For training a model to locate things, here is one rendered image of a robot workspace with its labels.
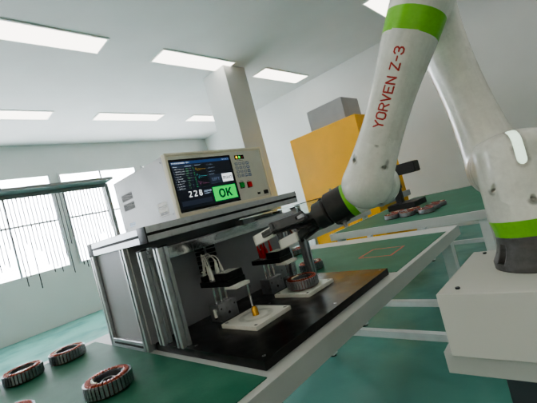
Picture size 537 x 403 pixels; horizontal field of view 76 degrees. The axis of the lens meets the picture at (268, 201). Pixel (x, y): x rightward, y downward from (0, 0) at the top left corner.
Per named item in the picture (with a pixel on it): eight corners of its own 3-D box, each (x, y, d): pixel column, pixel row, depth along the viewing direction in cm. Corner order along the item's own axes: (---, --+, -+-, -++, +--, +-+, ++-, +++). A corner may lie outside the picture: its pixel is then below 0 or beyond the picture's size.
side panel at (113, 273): (158, 348, 105) (132, 246, 106) (149, 353, 103) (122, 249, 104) (120, 341, 124) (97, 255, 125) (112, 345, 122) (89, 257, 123)
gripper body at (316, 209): (328, 220, 89) (298, 236, 93) (340, 225, 96) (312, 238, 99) (317, 195, 92) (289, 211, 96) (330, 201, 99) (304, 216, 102)
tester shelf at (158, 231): (297, 201, 143) (295, 191, 143) (147, 243, 93) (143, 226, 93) (230, 219, 173) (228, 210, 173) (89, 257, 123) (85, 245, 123)
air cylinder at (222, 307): (240, 313, 113) (235, 296, 113) (222, 322, 107) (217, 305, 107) (229, 312, 116) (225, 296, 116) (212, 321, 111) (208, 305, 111)
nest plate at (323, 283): (333, 281, 120) (332, 278, 120) (309, 297, 109) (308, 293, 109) (300, 283, 130) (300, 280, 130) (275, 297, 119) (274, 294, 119)
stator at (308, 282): (325, 280, 120) (323, 269, 120) (307, 291, 112) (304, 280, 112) (300, 281, 127) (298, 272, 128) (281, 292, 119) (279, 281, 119)
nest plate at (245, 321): (291, 309, 102) (290, 305, 102) (256, 331, 91) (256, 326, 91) (256, 308, 112) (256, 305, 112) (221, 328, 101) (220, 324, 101)
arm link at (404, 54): (438, 52, 74) (386, 47, 79) (437, 30, 64) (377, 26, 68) (388, 213, 80) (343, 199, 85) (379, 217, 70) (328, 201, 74)
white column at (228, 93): (298, 270, 538) (244, 67, 544) (280, 280, 505) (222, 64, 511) (275, 272, 572) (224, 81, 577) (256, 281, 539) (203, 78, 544)
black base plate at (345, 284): (388, 273, 119) (387, 267, 119) (267, 371, 72) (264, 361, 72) (288, 280, 151) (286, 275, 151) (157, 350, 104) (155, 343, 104)
